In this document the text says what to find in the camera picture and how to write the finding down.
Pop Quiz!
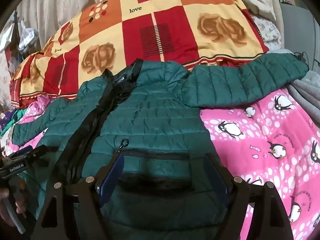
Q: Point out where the purple cloth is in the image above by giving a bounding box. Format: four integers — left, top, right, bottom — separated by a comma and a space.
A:
0, 112, 15, 132

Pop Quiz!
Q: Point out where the person's left hand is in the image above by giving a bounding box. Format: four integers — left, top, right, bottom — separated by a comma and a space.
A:
0, 180, 27, 228

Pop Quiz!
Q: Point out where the pink penguin print blanket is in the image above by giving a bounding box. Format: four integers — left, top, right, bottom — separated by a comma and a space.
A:
0, 87, 320, 240

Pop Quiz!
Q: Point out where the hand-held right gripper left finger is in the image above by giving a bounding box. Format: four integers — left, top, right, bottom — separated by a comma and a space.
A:
31, 152, 125, 240

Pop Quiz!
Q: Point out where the white plastic bag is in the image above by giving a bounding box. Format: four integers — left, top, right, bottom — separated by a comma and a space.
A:
18, 26, 38, 52

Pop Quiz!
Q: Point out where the grey blanket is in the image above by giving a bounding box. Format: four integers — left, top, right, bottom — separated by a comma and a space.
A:
287, 70, 320, 128

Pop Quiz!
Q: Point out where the red rose patchwork quilt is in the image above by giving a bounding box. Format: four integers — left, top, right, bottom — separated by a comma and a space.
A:
10, 0, 269, 108

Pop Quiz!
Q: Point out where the pale floral cloth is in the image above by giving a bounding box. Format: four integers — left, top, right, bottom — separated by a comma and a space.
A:
0, 52, 18, 110
250, 12, 293, 52

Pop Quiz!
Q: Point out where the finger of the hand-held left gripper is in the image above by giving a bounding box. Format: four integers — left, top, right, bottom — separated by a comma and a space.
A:
5, 145, 48, 167

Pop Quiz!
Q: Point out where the green cloth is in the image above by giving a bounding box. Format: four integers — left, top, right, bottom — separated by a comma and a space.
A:
0, 108, 28, 137

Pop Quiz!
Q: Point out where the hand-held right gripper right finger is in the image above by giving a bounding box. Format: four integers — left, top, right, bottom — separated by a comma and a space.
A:
204, 152, 294, 240

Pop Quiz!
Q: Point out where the grey cabinet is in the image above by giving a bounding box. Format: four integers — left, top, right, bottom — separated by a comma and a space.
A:
280, 2, 318, 68

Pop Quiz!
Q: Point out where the dark green puffer jacket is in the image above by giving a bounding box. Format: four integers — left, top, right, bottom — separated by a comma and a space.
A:
11, 55, 309, 240

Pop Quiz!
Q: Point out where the black cable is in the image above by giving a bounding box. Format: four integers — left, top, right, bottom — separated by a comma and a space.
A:
292, 51, 311, 67

